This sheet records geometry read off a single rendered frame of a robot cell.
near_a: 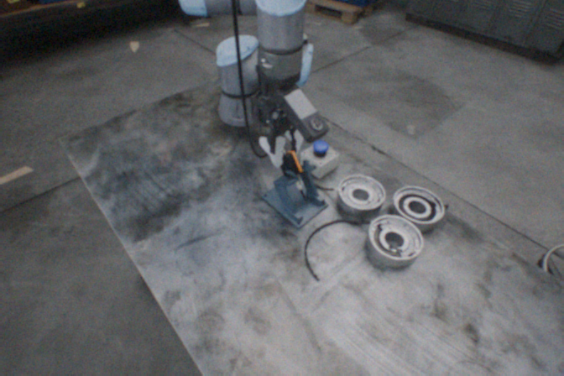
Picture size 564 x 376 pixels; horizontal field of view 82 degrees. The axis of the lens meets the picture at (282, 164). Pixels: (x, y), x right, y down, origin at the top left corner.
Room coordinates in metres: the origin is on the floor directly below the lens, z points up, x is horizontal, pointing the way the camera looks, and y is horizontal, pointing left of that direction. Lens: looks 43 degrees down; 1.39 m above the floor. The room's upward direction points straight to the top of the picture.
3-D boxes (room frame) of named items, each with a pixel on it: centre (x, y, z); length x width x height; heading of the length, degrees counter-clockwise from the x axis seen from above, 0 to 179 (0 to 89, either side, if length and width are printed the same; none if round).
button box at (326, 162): (0.63, -0.09, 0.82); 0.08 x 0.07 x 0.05; 42
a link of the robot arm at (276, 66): (0.54, 0.00, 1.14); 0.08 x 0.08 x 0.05
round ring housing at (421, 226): (0.46, -0.30, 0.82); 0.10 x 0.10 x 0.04
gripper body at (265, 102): (0.54, 0.01, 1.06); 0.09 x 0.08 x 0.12; 43
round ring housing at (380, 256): (0.38, -0.23, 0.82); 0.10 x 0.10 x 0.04
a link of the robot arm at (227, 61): (0.88, 0.12, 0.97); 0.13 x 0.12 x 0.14; 88
